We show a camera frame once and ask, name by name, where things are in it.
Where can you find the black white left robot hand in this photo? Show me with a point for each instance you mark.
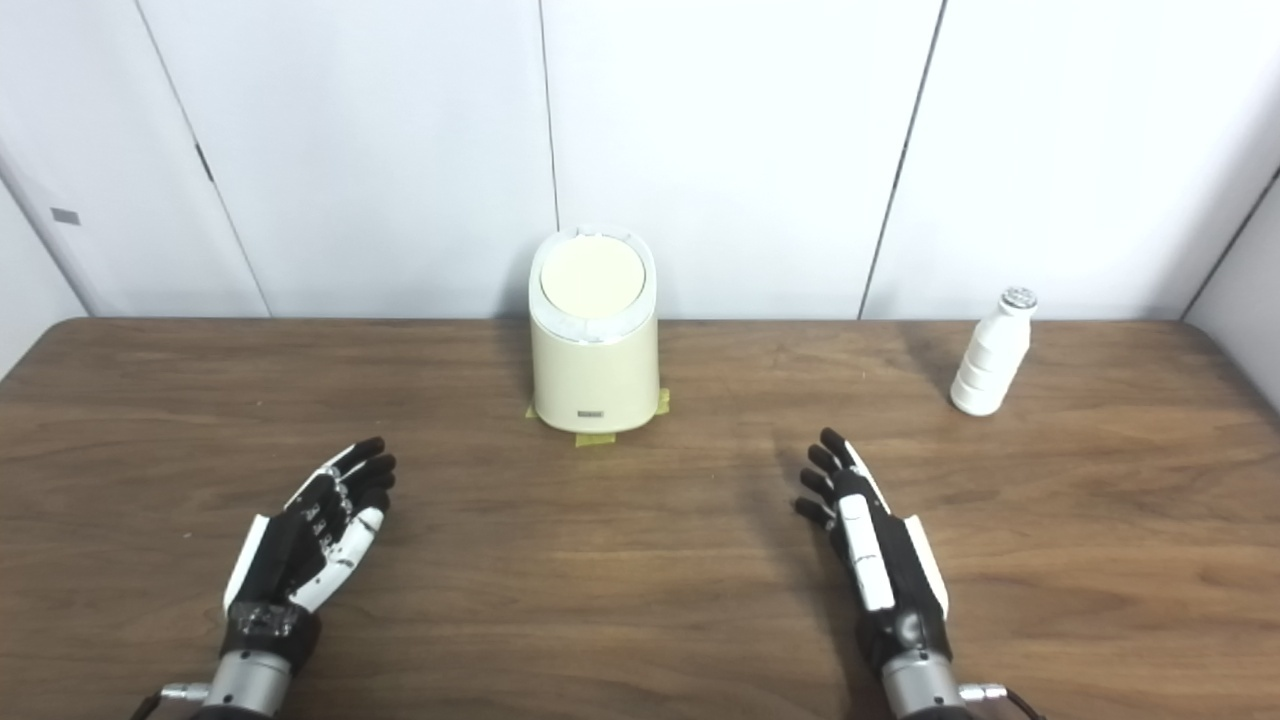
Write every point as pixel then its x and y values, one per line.
pixel 290 550

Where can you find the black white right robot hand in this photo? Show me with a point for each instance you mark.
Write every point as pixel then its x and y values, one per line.
pixel 890 580

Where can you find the small white plastic bottle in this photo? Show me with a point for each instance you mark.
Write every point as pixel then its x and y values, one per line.
pixel 988 360

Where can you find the cream-colored plastic bin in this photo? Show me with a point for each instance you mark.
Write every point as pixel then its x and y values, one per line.
pixel 595 370

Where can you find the round cream bin lid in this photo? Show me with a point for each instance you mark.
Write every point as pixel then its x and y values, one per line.
pixel 592 272

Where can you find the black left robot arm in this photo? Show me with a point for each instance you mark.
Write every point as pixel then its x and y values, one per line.
pixel 250 685

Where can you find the small grey wall label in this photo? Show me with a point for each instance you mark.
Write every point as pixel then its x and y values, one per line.
pixel 65 216

